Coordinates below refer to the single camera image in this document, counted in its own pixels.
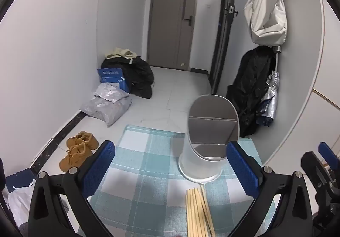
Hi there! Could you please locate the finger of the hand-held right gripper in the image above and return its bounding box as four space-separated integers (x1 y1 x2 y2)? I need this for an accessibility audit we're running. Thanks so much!
318 142 340 171
301 151 336 200

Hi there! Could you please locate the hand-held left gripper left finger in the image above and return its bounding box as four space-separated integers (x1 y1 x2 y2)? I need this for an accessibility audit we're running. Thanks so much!
28 140 116 237

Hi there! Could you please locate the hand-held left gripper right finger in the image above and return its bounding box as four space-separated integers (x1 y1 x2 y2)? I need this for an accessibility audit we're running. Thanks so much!
226 141 312 237

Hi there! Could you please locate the bundle of wooden chopsticks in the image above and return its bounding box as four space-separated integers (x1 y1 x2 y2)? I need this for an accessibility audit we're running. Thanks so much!
185 185 215 237

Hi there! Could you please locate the white plastic utensil holder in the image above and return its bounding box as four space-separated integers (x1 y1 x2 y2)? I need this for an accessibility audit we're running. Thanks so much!
178 94 239 184

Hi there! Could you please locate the tan suede shoe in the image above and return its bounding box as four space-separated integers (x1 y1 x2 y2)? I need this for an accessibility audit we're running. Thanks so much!
66 131 99 150
59 142 93 173

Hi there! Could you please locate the white wooden-edged cabinet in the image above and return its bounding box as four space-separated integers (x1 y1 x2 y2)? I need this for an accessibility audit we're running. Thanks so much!
311 0 340 147

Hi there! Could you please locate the teal plaid tablecloth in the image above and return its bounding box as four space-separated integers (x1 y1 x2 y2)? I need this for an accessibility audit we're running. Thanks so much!
88 125 277 237

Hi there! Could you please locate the grey plastic parcel bag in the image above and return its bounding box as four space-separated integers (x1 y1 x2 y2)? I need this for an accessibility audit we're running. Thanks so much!
80 94 132 128
93 83 130 103

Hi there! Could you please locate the silver folded umbrella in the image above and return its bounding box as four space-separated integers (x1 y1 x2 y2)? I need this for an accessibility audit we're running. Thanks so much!
256 46 282 127

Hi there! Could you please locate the dark blue bag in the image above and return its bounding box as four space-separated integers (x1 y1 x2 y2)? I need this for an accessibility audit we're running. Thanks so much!
5 171 38 190

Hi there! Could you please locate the white plastic bag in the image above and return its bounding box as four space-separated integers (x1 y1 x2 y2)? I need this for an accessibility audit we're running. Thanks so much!
8 179 36 227

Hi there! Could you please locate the black jacket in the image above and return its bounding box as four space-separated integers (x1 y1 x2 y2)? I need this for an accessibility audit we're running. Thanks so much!
226 46 277 138

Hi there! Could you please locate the blue cardboard box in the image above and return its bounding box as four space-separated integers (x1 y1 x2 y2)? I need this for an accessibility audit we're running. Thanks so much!
97 68 130 93

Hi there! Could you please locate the person's dark clothing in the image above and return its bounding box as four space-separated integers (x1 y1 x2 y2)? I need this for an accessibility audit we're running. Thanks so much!
0 157 7 192

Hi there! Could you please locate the black clothes pile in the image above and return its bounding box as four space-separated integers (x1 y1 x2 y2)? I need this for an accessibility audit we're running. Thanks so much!
101 55 155 99

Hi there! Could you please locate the beige garment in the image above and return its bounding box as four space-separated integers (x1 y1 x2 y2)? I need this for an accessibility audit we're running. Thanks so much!
105 47 137 63

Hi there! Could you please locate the white hanging bag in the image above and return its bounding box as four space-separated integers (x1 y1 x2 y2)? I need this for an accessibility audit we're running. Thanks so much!
244 0 288 47

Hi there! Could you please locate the grey-brown door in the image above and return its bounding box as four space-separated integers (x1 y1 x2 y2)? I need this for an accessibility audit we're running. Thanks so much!
147 0 200 71

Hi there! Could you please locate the black door frame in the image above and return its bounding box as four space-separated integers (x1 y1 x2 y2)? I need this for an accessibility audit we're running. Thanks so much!
208 0 239 94

